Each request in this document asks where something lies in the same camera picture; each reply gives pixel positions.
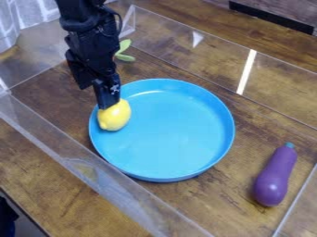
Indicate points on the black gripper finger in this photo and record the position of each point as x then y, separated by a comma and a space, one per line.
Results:
108, 91
81, 72

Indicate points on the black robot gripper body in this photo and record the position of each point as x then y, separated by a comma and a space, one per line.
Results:
94, 47

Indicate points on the yellow toy lemon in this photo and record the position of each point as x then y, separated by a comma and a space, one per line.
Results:
114, 117

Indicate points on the round blue tray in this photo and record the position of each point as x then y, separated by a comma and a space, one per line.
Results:
179, 135

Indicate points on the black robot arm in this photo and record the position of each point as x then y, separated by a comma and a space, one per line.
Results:
94, 26

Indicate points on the orange toy carrot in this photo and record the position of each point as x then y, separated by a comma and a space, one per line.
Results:
121, 55

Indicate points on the white patterned curtain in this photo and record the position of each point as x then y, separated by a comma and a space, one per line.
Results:
21, 14

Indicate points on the purple toy eggplant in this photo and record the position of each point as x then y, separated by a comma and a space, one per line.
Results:
272, 182

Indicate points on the clear acrylic enclosure wall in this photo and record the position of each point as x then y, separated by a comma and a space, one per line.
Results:
259, 66

